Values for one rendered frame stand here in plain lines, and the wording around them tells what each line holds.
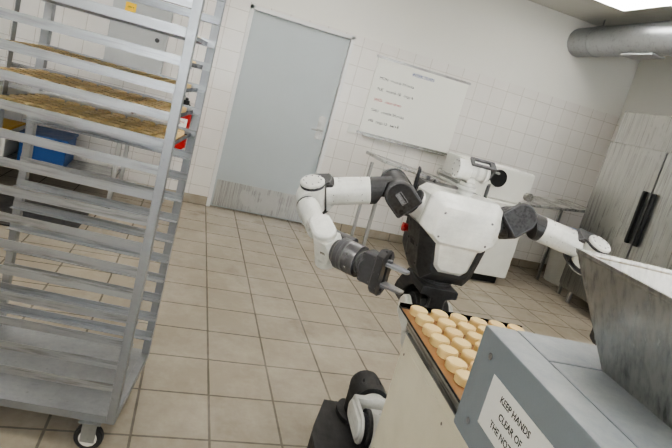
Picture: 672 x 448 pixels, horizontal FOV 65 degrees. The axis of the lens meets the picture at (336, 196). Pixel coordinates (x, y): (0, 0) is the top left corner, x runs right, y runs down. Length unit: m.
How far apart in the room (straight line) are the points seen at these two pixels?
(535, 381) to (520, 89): 5.90
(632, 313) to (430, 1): 5.41
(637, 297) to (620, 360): 0.10
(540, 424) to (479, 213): 1.11
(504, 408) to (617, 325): 0.17
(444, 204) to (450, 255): 0.17
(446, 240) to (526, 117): 4.96
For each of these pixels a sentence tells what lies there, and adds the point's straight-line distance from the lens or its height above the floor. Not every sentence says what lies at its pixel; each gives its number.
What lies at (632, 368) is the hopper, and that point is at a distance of 0.75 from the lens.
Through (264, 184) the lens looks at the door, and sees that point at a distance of 5.65.
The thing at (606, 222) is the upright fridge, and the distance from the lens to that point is 5.77.
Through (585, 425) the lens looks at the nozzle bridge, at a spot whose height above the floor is 1.18.
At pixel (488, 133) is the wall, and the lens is 6.35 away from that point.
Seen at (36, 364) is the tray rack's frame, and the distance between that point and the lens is 2.42.
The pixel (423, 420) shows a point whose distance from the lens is 1.40.
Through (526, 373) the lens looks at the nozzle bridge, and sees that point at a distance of 0.70.
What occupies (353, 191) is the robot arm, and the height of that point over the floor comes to 1.16.
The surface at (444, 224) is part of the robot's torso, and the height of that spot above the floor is 1.14.
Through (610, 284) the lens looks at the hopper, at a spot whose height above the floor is 1.30.
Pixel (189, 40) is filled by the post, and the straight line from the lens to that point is 1.74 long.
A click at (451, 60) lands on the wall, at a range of 6.05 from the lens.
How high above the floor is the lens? 1.43
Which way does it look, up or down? 10 degrees down
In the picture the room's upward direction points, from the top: 15 degrees clockwise
